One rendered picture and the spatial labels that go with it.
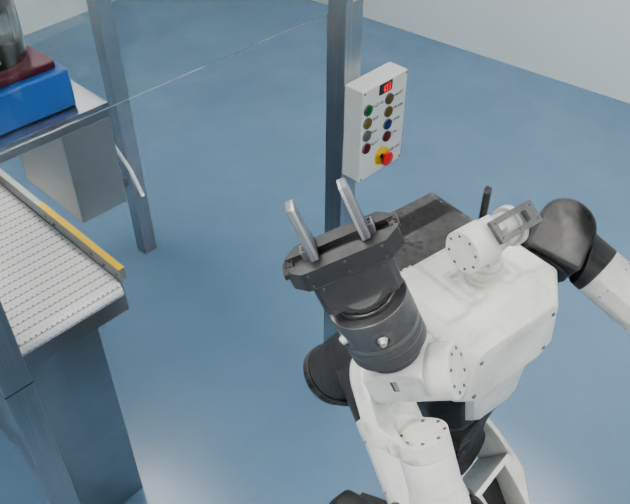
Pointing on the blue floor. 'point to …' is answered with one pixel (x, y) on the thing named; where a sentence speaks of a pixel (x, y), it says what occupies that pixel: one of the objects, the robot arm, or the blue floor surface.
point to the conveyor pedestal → (80, 420)
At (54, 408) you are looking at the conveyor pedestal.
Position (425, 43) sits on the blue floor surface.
